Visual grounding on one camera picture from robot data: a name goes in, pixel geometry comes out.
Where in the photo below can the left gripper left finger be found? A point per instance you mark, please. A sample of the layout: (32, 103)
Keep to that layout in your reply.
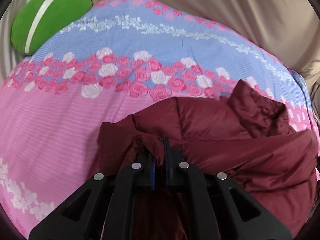
(152, 171)

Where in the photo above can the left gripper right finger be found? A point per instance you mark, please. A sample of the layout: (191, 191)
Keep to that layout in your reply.
(168, 161)

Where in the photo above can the dark red puffer jacket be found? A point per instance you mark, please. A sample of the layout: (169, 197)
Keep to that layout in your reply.
(247, 136)

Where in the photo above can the pink blue floral bedsheet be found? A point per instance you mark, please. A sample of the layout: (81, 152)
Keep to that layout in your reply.
(119, 58)

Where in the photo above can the green plush pillow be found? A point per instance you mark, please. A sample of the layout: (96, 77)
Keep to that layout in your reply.
(39, 20)

